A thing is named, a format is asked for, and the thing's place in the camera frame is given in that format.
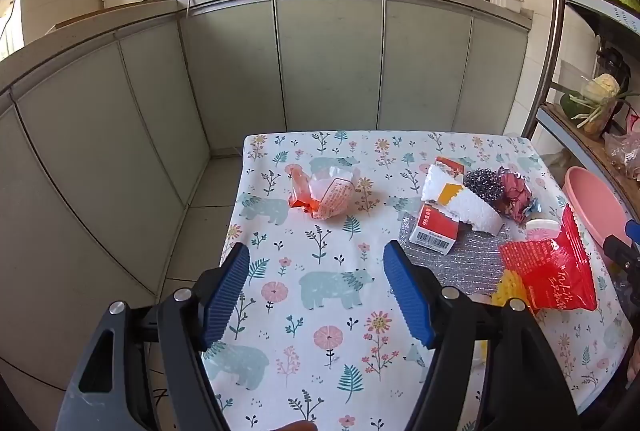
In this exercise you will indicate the crumpled dark pink wrapper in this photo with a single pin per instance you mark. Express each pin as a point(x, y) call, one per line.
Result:
point(512, 193)

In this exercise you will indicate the dark green vegetable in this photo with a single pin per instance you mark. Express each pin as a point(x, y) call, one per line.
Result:
point(570, 103)

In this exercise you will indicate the pink plastic basin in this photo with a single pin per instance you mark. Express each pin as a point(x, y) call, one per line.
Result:
point(585, 196)

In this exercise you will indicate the torn white red paper carton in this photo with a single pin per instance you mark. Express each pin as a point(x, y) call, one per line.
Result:
point(440, 178)

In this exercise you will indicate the floral bear printed tablecloth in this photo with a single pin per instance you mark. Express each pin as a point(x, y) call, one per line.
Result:
point(300, 271)

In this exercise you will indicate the black blender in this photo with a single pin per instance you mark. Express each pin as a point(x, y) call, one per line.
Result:
point(612, 61)

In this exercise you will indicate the white rectangular container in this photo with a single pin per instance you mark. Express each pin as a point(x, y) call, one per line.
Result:
point(505, 1)

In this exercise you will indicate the pink round lid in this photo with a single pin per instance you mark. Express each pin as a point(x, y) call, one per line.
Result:
point(542, 228)

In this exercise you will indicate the white foam piece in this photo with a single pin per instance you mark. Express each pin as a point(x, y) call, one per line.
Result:
point(475, 213)

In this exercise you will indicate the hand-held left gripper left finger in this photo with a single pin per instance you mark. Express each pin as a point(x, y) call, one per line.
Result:
point(227, 296)

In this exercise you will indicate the steel wool scrubber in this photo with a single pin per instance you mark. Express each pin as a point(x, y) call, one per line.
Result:
point(482, 185)

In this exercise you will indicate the kitchen counter cabinets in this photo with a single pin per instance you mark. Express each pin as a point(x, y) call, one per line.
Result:
point(325, 61)

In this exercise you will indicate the napa cabbage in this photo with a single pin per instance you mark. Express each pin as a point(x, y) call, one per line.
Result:
point(602, 86)

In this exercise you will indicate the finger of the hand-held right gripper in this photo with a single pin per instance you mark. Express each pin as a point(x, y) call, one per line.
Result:
point(620, 248)
point(634, 231)

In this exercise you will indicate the red white medicine box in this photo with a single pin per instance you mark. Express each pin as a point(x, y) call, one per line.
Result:
point(435, 226)

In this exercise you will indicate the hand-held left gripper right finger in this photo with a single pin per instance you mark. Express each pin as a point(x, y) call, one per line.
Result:
point(407, 296)

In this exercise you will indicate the clear plastic bag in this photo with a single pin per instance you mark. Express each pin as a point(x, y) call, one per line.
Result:
point(625, 151)

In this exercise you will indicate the orange plastic wrapper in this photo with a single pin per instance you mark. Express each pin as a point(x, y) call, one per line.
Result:
point(330, 196)

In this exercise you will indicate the cardboard shelf liner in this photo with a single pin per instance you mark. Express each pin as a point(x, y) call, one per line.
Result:
point(590, 146)

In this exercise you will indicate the clear plastic container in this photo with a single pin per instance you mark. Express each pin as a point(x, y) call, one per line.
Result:
point(570, 76)

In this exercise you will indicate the red snack bag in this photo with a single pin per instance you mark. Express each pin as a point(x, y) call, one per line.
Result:
point(550, 271)

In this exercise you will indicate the yellow foam net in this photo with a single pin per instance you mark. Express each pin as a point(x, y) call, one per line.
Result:
point(510, 288)

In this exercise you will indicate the green onions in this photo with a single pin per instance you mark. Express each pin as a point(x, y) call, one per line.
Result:
point(587, 117)

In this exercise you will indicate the small blue wrapper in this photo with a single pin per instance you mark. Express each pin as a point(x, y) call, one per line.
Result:
point(534, 209)

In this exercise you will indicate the silver bubble wrap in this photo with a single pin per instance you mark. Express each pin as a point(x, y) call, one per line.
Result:
point(465, 266)

